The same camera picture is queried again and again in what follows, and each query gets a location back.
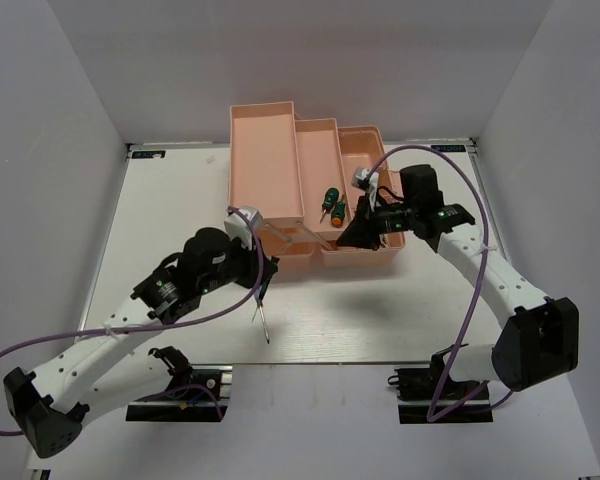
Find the left table corner label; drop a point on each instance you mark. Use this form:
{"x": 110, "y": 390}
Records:
{"x": 148, "y": 154}

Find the blue red long screwdriver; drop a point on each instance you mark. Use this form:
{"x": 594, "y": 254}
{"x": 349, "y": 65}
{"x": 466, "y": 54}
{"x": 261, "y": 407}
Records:
{"x": 264, "y": 324}

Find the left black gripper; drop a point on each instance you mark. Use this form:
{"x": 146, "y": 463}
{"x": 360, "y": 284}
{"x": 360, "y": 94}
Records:
{"x": 252, "y": 259}

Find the pink plastic toolbox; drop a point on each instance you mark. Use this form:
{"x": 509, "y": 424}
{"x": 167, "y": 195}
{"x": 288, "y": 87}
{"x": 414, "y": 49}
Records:
{"x": 283, "y": 165}

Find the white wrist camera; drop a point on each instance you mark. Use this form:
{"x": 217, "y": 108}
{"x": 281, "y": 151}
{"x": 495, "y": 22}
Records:
{"x": 243, "y": 224}
{"x": 367, "y": 180}

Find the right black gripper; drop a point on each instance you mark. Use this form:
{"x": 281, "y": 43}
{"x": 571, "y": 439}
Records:
{"x": 364, "y": 230}

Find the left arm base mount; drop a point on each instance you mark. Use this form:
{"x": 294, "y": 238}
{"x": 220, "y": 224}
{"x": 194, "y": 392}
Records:
{"x": 206, "y": 402}

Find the green orange stubby screwdriver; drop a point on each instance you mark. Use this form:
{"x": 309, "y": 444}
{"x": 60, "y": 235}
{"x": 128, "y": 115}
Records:
{"x": 338, "y": 214}

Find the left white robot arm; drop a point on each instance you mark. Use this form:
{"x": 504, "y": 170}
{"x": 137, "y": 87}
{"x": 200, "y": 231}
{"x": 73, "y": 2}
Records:
{"x": 52, "y": 403}

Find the table corner label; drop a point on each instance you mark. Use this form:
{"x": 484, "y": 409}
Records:
{"x": 148, "y": 154}
{"x": 449, "y": 148}

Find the right table corner label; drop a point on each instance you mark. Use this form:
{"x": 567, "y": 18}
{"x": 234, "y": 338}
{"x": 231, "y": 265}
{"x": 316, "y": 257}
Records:
{"x": 449, "y": 148}

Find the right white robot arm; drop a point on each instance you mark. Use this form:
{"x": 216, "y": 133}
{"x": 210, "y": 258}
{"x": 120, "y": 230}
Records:
{"x": 540, "y": 335}

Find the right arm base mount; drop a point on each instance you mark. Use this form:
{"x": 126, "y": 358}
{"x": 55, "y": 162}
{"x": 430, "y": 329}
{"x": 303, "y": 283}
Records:
{"x": 415, "y": 390}

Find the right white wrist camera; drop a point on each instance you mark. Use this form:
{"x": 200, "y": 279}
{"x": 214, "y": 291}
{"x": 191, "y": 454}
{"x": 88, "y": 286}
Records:
{"x": 367, "y": 180}

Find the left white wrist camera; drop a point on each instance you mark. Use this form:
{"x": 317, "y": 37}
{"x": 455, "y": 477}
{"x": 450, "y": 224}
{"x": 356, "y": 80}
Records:
{"x": 243, "y": 224}

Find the thin green precision screwdriver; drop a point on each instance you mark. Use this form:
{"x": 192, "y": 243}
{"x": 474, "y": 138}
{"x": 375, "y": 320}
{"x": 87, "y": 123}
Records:
{"x": 259, "y": 297}

